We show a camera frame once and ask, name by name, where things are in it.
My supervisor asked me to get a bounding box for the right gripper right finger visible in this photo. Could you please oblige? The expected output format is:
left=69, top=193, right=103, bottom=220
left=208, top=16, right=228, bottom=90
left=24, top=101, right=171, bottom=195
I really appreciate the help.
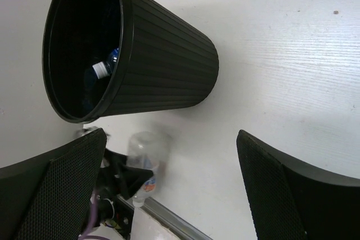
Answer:
left=236, top=130, right=359, bottom=239

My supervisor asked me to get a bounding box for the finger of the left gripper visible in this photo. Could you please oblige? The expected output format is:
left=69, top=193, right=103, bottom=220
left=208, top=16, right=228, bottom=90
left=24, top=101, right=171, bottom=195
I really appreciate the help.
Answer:
left=104, top=149, right=154, bottom=200

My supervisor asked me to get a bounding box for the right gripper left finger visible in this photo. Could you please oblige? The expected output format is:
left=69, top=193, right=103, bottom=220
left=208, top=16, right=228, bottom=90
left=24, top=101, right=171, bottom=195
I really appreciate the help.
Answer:
left=1, top=128, right=107, bottom=239

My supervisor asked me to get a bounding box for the clear bottle white blue label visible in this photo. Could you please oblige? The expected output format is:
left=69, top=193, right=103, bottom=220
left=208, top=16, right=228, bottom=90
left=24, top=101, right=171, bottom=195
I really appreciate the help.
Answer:
left=127, top=132, right=170, bottom=207

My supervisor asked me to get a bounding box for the black ribbed plastic bin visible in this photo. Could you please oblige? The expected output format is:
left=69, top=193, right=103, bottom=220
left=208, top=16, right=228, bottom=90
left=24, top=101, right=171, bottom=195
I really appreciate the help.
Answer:
left=42, top=0, right=219, bottom=124

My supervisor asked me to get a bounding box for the aluminium rail frame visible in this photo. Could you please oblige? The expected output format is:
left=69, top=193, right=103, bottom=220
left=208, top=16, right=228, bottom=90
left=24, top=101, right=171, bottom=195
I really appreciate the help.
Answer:
left=142, top=198, right=212, bottom=240

